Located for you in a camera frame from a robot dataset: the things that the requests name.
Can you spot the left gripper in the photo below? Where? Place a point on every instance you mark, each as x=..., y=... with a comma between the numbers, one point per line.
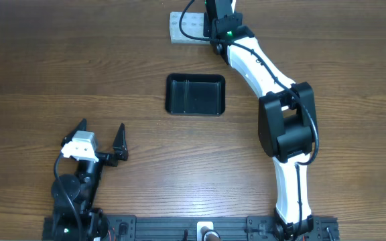
x=107, y=159

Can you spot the clear test tube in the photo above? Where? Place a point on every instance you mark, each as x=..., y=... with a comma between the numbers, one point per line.
x=186, y=97

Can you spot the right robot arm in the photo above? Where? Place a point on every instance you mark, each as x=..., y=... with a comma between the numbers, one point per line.
x=287, y=187

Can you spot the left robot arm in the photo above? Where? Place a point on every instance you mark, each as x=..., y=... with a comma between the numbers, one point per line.
x=85, y=180

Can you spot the black tray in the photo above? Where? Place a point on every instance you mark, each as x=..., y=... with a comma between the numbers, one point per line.
x=203, y=97

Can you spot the white test tube rack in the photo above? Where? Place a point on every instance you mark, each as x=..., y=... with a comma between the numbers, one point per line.
x=194, y=25

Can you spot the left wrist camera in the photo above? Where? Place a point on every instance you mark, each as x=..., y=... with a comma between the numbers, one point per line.
x=79, y=145

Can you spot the mounting rail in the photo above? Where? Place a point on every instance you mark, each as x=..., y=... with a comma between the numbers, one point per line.
x=166, y=229

